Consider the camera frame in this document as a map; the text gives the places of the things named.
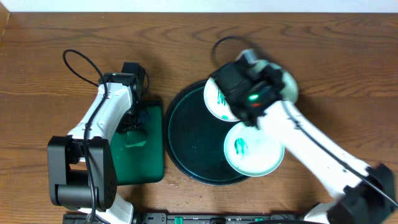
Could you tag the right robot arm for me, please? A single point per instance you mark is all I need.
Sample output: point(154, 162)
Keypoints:
point(361, 193)

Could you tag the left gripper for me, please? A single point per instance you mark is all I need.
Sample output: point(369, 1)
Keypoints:
point(134, 121)

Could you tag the green sponge cloth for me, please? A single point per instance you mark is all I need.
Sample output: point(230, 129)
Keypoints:
point(136, 138)

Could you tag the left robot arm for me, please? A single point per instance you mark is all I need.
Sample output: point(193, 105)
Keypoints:
point(82, 175)

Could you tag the green rectangular tray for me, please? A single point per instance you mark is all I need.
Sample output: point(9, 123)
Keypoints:
point(145, 164)

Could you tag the white plate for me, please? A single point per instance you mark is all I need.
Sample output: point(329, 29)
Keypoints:
point(215, 102)
point(251, 151)
point(291, 89)

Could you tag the white plate top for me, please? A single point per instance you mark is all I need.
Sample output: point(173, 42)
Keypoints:
point(215, 102)

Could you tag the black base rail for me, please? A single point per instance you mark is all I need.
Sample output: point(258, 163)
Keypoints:
point(163, 218)

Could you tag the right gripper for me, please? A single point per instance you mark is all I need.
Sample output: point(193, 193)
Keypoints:
point(270, 75)

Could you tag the round black tray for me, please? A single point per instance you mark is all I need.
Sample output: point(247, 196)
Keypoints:
point(194, 139)

